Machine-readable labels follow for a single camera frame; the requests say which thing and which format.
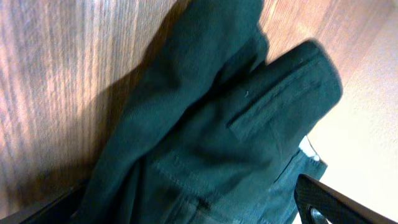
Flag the black shorts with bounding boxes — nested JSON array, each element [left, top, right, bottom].
[[71, 0, 342, 223]]

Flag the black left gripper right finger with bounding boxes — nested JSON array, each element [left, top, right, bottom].
[[294, 174, 397, 224]]

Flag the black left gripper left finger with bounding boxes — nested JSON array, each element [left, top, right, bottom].
[[1, 182, 88, 224]]

